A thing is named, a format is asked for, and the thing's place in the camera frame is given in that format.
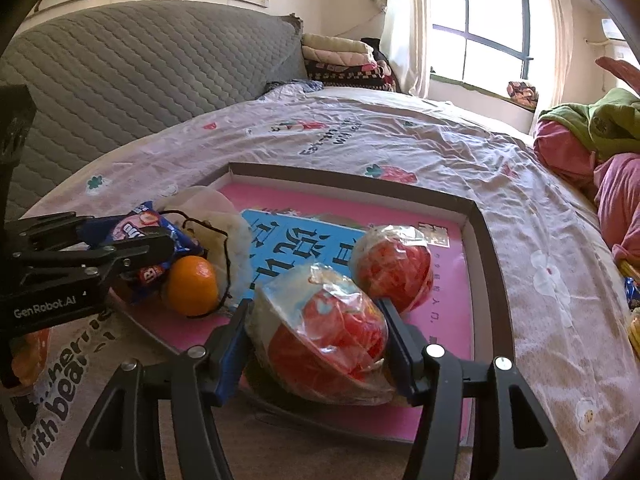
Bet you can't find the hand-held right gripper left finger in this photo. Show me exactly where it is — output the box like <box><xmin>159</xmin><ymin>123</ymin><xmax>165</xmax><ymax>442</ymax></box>
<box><xmin>60</xmin><ymin>297</ymin><xmax>253</xmax><ymax>480</ymax></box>

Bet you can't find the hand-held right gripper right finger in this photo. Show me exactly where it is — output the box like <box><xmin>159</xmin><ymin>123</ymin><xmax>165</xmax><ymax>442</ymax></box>
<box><xmin>376</xmin><ymin>297</ymin><xmax>583</xmax><ymax>480</ymax></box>

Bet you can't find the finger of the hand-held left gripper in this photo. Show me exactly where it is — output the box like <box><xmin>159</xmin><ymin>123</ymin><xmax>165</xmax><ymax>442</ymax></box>
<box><xmin>12</xmin><ymin>234</ymin><xmax>176</xmax><ymax>291</ymax></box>
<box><xmin>5</xmin><ymin>212</ymin><xmax>113</xmax><ymax>256</ymax></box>

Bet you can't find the blue cookie packet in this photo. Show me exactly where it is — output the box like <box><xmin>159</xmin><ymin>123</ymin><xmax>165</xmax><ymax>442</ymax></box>
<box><xmin>106</xmin><ymin>201</ymin><xmax>205</xmax><ymax>305</ymax></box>

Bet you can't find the orange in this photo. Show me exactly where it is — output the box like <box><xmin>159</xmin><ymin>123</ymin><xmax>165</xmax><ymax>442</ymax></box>
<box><xmin>166</xmin><ymin>255</ymin><xmax>221</xmax><ymax>317</ymax></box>
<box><xmin>12</xmin><ymin>329</ymin><xmax>51</xmax><ymax>386</ymax></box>

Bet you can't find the cream drawstring pouch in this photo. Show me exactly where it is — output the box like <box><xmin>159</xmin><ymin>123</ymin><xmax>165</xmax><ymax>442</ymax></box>
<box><xmin>162</xmin><ymin>185</ymin><xmax>253</xmax><ymax>318</ymax></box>

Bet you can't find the plastic-wrapped red white toy ball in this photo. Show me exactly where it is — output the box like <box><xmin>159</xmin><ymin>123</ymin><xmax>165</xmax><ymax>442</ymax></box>
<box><xmin>350</xmin><ymin>225</ymin><xmax>435</xmax><ymax>313</ymax></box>
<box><xmin>249</xmin><ymin>262</ymin><xmax>396</xmax><ymax>406</ymax></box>

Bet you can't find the pink-lined cardboard tray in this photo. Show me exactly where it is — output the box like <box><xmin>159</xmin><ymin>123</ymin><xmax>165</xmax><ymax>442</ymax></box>
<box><xmin>107</xmin><ymin>161</ymin><xmax>516</xmax><ymax>453</ymax></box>

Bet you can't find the grey quilted headboard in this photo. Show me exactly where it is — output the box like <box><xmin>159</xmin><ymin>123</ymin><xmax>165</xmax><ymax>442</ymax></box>
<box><xmin>0</xmin><ymin>2</ymin><xmax>308</xmax><ymax>221</ymax></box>

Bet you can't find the blue patterned cloth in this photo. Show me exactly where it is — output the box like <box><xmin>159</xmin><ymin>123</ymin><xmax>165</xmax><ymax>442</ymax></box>
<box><xmin>260</xmin><ymin>79</ymin><xmax>311</xmax><ymax>101</ymax></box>

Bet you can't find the blue snack packet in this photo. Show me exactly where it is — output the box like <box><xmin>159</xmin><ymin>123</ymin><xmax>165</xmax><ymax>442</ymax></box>
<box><xmin>622</xmin><ymin>276</ymin><xmax>640</xmax><ymax>311</ymax></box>

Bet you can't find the dark patterned folded blanket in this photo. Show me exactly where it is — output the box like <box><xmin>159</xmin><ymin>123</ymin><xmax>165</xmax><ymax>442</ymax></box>
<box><xmin>305</xmin><ymin>60</ymin><xmax>398</xmax><ymax>92</ymax></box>

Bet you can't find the cream folded blanket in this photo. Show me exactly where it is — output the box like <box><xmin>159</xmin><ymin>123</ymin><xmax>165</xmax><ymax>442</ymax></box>
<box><xmin>302</xmin><ymin>33</ymin><xmax>375</xmax><ymax>54</ymax></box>

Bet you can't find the patterned cloth bundle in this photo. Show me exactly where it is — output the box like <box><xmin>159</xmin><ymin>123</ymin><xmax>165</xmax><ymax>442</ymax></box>
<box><xmin>506</xmin><ymin>81</ymin><xmax>538</xmax><ymax>107</ymax></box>

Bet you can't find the green quilt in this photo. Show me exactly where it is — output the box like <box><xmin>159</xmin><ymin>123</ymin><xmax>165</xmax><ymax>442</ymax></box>
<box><xmin>539</xmin><ymin>87</ymin><xmax>640</xmax><ymax>161</ymax></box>

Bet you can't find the white curtain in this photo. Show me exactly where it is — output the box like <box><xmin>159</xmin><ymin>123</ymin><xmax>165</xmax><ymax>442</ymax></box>
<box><xmin>542</xmin><ymin>0</ymin><xmax>573</xmax><ymax>111</ymax></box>
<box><xmin>381</xmin><ymin>0</ymin><xmax>433</xmax><ymax>98</ymax></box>

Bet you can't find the window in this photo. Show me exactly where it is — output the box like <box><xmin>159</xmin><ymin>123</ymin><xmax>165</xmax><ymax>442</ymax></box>
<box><xmin>430</xmin><ymin>0</ymin><xmax>532</xmax><ymax>96</ymax></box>

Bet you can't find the coral pink quilt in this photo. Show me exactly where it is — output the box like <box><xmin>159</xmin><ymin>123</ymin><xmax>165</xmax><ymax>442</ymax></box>
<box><xmin>595</xmin><ymin>56</ymin><xmax>640</xmax><ymax>91</ymax></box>

